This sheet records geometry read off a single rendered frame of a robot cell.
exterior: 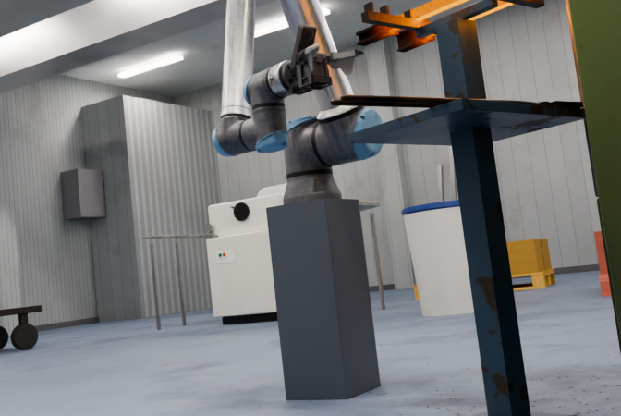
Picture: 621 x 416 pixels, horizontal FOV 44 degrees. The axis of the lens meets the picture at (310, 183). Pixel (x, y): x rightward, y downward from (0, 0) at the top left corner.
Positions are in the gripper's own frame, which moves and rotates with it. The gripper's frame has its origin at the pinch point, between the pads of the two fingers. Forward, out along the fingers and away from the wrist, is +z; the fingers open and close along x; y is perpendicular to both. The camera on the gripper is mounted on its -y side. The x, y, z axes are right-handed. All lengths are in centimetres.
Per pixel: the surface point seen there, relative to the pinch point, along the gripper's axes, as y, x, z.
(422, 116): 27, 20, 39
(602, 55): 24, 9, 70
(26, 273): 12, -262, -932
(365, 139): 28.3, 19.3, 23.1
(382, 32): 1.8, 2.3, 15.7
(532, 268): 74, -491, -286
